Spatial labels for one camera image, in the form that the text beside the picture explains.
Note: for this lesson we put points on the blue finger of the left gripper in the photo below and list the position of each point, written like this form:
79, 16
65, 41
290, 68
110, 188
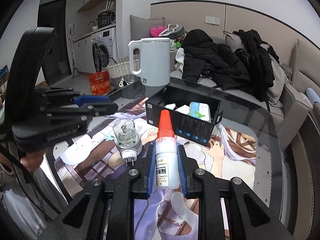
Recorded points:
90, 99

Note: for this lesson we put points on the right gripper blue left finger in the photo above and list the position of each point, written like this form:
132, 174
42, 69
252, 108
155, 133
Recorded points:
150, 168

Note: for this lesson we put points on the red cap glue bottle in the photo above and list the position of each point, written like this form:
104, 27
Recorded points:
167, 176

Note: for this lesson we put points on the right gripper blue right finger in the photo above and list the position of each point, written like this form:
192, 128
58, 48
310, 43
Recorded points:
181, 169

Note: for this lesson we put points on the wall switch plate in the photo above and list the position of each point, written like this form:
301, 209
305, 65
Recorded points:
212, 20

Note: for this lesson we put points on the anime printed desk mat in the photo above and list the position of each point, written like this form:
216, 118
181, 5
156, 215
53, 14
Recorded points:
106, 150

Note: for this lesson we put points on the black storage box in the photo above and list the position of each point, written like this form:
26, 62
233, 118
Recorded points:
184, 126

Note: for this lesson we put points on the glass dome plug night light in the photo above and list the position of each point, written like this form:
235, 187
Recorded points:
127, 140

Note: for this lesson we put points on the light blue pillow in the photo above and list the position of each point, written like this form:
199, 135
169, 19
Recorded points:
312, 96

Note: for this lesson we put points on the white square charger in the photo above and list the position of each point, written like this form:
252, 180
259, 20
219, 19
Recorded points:
183, 109

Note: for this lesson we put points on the woven laundry basket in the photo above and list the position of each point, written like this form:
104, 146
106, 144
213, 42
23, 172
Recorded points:
120, 73

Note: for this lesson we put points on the person's left hand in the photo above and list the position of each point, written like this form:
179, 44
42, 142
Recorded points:
33, 160

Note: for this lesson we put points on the grey sofa cushion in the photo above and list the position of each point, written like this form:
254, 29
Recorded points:
141, 28

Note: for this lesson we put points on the white washing machine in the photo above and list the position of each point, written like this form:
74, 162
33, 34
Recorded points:
104, 48

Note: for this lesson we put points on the white electric kettle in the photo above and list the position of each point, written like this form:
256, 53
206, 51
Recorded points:
154, 61

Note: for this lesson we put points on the red gift bag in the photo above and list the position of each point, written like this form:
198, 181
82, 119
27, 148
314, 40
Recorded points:
100, 83

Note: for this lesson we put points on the round grey usb hub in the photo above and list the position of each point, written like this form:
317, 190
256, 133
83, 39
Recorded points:
170, 106

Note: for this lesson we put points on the black jacket pile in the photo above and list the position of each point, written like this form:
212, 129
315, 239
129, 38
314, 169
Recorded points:
249, 69

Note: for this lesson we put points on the grey sofa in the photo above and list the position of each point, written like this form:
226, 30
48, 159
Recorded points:
289, 112

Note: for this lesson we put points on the pink plush toy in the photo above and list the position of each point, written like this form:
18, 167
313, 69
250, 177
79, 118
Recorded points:
155, 31

